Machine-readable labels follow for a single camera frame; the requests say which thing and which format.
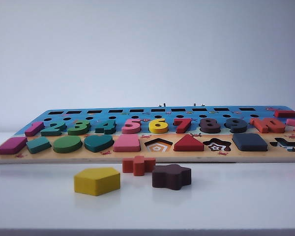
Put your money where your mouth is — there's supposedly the magenta wooden number one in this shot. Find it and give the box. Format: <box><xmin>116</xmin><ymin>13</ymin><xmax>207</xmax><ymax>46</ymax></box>
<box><xmin>24</xmin><ymin>121</ymin><xmax>45</xmax><ymax>137</ymax></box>

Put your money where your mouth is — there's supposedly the orange wooden number ten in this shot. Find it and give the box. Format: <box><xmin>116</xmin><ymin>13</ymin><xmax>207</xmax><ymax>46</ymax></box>
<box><xmin>250</xmin><ymin>118</ymin><xmax>286</xmax><ymax>134</ymax></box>

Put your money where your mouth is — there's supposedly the teal rectangle wooden block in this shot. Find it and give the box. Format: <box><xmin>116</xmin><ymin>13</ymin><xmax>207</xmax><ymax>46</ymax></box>
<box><xmin>26</xmin><ymin>136</ymin><xmax>52</xmax><ymax>154</ymax></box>

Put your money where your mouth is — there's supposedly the pink trapezoid wooden block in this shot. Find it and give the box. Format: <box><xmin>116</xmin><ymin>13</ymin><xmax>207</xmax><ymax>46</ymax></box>
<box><xmin>112</xmin><ymin>134</ymin><xmax>141</xmax><ymax>152</ymax></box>

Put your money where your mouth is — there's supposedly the yellow pentagon wooden block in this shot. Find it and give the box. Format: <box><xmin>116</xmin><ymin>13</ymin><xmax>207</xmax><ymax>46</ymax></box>
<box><xmin>73</xmin><ymin>167</ymin><xmax>121</xmax><ymax>197</ymax></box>

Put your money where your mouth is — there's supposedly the red wooden number seven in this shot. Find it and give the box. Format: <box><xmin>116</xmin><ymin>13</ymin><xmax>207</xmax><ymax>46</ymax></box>
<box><xmin>174</xmin><ymin>118</ymin><xmax>194</xmax><ymax>134</ymax></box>

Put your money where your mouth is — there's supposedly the red wooden sign piece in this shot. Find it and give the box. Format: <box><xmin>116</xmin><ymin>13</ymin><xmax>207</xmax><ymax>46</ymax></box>
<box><xmin>274</xmin><ymin>110</ymin><xmax>295</xmax><ymax>118</ymax></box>

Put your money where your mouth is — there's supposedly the teal wooden number four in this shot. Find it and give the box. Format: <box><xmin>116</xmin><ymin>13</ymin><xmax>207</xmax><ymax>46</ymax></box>
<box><xmin>94</xmin><ymin>119</ymin><xmax>118</xmax><ymax>135</ymax></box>

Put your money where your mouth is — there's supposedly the colourful wooden puzzle board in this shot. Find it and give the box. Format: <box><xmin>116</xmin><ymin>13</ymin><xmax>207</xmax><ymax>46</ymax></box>
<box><xmin>0</xmin><ymin>105</ymin><xmax>295</xmax><ymax>165</ymax></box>

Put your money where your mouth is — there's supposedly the green oval wooden block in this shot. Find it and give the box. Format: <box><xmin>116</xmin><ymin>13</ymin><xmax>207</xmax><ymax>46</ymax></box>
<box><xmin>52</xmin><ymin>135</ymin><xmax>83</xmax><ymax>153</ymax></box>

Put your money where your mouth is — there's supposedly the brown star wooden block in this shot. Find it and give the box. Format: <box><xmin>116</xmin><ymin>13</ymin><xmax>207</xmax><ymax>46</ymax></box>
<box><xmin>151</xmin><ymin>164</ymin><xmax>192</xmax><ymax>191</ymax></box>

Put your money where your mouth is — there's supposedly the pink wooden number five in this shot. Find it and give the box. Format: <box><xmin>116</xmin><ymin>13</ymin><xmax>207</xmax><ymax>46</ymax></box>
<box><xmin>121</xmin><ymin>118</ymin><xmax>142</xmax><ymax>135</ymax></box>

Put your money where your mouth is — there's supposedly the magenta parallelogram wooden block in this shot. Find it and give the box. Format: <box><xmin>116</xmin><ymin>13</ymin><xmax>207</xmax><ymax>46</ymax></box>
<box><xmin>0</xmin><ymin>137</ymin><xmax>28</xmax><ymax>155</ymax></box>

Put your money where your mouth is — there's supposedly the green wooden number three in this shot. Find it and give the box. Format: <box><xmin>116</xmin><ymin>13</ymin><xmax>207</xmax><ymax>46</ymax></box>
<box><xmin>67</xmin><ymin>119</ymin><xmax>91</xmax><ymax>136</ymax></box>

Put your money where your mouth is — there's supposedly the teal heart wooden block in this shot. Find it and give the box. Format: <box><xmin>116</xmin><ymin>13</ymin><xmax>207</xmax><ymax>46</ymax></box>
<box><xmin>84</xmin><ymin>134</ymin><xmax>114</xmax><ymax>153</ymax></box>

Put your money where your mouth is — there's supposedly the yellow wooden number six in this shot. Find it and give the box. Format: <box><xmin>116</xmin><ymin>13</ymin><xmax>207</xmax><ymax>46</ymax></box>
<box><xmin>148</xmin><ymin>118</ymin><xmax>169</xmax><ymax>134</ymax></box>

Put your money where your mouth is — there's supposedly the orange cross wooden block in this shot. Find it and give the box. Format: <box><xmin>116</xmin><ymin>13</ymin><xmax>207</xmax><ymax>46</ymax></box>
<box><xmin>122</xmin><ymin>155</ymin><xmax>156</xmax><ymax>177</ymax></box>

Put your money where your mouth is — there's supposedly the navy wooden number nine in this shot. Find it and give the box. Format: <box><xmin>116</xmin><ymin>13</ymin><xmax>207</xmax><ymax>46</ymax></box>
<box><xmin>225</xmin><ymin>118</ymin><xmax>248</xmax><ymax>134</ymax></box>

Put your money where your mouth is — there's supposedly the red triangle wooden block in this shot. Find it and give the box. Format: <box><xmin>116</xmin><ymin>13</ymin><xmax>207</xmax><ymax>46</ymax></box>
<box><xmin>174</xmin><ymin>134</ymin><xmax>205</xmax><ymax>152</ymax></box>

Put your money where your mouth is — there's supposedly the brown wooden number eight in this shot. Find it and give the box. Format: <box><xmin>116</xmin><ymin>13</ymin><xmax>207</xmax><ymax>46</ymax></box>
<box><xmin>201</xmin><ymin>118</ymin><xmax>222</xmax><ymax>135</ymax></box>

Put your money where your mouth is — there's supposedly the teal wooden number two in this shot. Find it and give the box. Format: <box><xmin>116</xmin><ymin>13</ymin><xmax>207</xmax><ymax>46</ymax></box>
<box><xmin>40</xmin><ymin>120</ymin><xmax>67</xmax><ymax>137</ymax></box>

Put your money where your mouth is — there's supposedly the navy square wooden block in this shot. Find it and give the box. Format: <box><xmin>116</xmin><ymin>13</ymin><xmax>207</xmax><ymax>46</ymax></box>
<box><xmin>232</xmin><ymin>133</ymin><xmax>269</xmax><ymax>152</ymax></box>

